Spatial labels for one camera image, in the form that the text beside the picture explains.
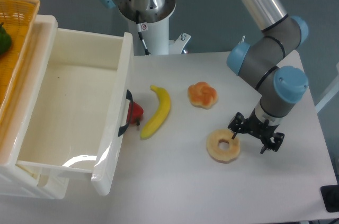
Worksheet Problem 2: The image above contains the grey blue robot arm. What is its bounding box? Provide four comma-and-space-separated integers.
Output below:
100, 0, 308, 151

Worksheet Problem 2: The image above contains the white plastic drawer cabinet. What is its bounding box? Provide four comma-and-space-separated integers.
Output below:
0, 14, 70, 200

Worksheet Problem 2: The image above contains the green bell pepper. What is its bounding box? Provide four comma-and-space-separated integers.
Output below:
0, 22, 12, 55

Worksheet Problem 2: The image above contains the red bell pepper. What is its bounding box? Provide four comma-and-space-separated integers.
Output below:
127, 102, 144, 126

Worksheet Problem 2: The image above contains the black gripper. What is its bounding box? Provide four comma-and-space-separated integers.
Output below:
228, 112, 285, 154

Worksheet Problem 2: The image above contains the black device at table edge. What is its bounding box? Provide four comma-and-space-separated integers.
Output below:
320, 184, 339, 212

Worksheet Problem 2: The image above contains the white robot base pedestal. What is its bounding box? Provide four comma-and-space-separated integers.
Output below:
118, 0, 176, 56

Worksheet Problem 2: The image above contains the orange woven basket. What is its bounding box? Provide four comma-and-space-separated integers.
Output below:
1, 0, 40, 120

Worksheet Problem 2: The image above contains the orange knotted bread roll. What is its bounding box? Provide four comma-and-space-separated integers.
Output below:
188, 82, 218, 109

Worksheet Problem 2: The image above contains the black drawer handle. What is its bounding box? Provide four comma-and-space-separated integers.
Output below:
118, 89, 134, 137

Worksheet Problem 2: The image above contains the plain ring donut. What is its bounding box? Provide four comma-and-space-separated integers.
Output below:
206, 129, 240, 163

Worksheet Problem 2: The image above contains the black cable on pedestal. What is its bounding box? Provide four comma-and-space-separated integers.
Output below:
135, 10, 151, 56

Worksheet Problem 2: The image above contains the white plastic drawer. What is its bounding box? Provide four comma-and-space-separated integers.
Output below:
17, 29, 133, 199

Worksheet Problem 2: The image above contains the yellow banana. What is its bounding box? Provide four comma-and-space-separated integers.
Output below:
140, 85, 171, 139

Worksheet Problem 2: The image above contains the white metal table bracket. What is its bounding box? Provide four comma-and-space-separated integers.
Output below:
168, 33, 191, 55

